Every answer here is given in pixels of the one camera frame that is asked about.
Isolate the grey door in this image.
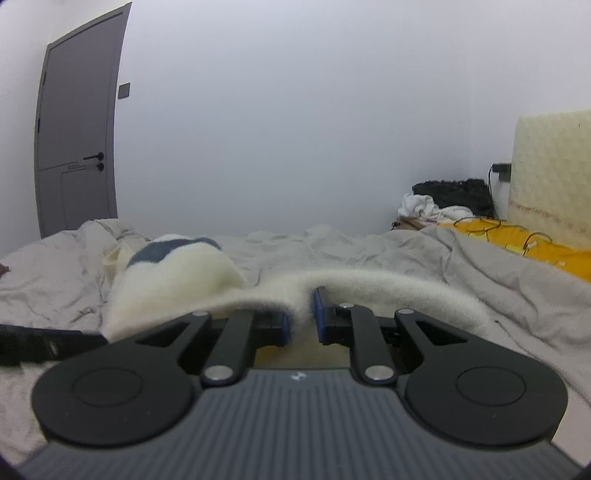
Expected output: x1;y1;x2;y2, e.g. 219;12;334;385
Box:
34;2;132;239

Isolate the grey bed blanket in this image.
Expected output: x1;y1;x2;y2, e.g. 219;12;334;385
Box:
0;218;591;467

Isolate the yellow cloth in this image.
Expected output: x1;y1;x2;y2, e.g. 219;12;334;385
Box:
438;218;591;283

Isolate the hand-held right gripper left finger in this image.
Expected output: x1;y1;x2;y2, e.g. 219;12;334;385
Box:
136;309;293;387

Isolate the black cloth pile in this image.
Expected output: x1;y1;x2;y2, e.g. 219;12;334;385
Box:
412;178;497;219

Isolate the thin cable on yellow cloth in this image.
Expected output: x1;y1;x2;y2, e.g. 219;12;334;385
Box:
453;217;555;254

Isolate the white crumpled cloth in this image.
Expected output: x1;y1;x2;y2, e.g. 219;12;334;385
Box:
398;193;474;222

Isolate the white fluffy blue-striped sweater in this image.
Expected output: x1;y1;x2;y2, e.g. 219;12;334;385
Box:
100;234;502;365

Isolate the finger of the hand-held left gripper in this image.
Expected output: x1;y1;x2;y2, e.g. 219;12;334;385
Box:
53;329;110;361

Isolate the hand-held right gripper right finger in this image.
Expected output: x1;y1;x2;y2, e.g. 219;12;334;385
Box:
312;286;468;385

